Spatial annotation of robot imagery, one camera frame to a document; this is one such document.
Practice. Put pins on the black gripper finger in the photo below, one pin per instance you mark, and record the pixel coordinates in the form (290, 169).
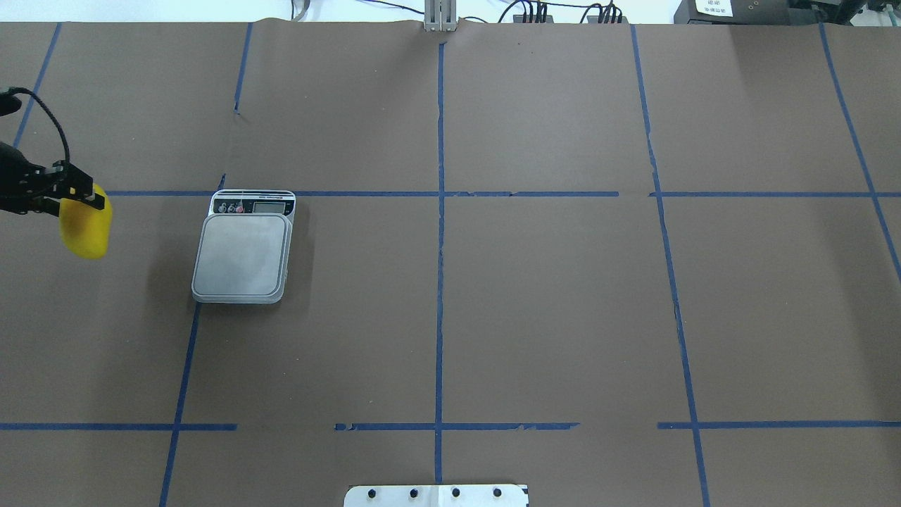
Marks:
(46, 206)
(66, 181)

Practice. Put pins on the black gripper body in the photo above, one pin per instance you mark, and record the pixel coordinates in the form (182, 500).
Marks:
(20, 184)

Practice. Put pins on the yellow mango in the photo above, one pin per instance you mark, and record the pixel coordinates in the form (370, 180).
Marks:
(84, 230)

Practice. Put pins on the silver digital kitchen scale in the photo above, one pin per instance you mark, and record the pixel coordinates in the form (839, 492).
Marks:
(244, 247)

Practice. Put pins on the black computer box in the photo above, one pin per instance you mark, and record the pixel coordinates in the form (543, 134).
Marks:
(779, 13)

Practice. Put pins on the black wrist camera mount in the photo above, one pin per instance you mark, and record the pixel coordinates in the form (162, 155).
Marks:
(9, 101)

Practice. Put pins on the aluminium frame post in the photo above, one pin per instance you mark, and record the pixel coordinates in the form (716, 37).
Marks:
(440, 16)

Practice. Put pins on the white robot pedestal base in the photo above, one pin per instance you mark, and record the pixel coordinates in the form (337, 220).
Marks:
(438, 495)

